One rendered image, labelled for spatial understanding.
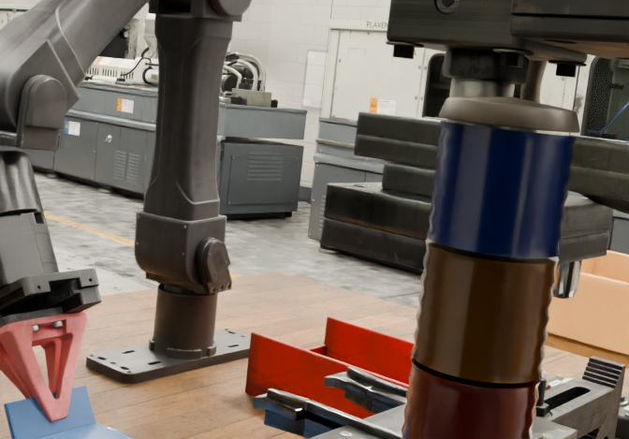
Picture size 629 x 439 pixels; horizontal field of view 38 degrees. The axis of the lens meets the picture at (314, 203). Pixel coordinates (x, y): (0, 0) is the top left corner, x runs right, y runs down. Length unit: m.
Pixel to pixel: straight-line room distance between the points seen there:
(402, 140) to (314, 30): 8.98
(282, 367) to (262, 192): 6.95
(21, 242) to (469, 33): 0.36
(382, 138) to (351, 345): 0.43
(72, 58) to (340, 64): 5.90
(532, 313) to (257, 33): 9.86
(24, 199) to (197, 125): 0.23
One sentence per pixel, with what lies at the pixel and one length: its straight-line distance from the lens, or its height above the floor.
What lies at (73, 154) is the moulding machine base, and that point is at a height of 0.28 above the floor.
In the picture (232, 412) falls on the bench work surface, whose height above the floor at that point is 0.90.
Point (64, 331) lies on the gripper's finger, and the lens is 0.72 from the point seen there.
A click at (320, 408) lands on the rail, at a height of 0.99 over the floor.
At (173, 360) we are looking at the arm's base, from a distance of 0.93.
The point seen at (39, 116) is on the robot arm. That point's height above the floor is 1.15.
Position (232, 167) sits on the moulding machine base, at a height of 0.47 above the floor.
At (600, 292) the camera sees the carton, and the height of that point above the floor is 0.68.
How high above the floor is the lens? 1.20
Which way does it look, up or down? 7 degrees down
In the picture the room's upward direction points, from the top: 6 degrees clockwise
